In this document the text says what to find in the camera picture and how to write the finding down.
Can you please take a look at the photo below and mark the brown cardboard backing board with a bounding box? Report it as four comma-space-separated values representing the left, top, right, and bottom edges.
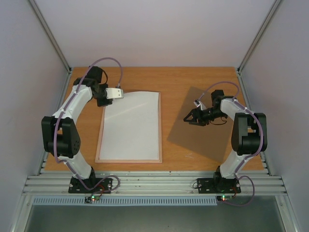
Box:
168, 87, 233, 163

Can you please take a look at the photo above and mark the pink wooden picture frame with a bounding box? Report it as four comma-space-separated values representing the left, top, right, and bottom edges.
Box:
95, 91, 163, 164

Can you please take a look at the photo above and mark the autumn forest photo print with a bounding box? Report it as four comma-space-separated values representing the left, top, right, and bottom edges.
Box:
98, 90, 161, 161

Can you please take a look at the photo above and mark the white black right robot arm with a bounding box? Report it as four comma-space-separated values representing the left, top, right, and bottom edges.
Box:
183, 90, 267, 192

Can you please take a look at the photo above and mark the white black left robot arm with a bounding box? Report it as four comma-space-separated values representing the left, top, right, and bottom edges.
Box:
41, 66, 112, 192

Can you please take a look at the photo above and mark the right controller board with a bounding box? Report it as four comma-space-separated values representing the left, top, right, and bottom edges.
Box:
217, 195, 235, 202

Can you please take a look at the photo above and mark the controller board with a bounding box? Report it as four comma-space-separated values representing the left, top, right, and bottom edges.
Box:
217, 195, 235, 202
84, 196, 100, 203

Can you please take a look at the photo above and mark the left controller board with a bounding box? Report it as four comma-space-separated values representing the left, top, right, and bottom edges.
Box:
84, 196, 100, 203

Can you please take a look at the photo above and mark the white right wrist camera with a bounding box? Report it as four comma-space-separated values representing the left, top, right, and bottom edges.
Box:
194, 100, 207, 111

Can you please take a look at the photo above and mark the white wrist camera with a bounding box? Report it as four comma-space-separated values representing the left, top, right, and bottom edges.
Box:
105, 88, 124, 99
194, 100, 207, 111

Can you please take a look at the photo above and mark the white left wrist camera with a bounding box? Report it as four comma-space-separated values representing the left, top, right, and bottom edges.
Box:
105, 88, 124, 99

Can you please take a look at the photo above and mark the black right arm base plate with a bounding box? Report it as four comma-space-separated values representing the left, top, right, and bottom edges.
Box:
197, 178, 241, 194

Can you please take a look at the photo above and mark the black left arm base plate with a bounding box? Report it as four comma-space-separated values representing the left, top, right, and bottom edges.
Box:
68, 177, 113, 194

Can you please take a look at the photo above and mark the aluminium front rail platform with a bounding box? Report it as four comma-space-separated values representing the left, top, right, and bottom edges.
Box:
22, 170, 287, 196

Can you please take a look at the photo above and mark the grey slotted cable duct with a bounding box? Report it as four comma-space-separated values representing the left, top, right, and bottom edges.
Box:
32, 196, 217, 206

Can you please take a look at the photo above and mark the left aluminium corner post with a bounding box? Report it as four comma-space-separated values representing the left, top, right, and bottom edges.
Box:
26, 0, 73, 73

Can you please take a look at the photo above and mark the aluminium corner post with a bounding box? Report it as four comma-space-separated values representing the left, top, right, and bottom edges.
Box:
26, 0, 73, 73
236, 0, 283, 73

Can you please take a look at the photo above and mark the right aluminium corner post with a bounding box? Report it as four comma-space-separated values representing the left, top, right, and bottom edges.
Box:
236, 0, 283, 73

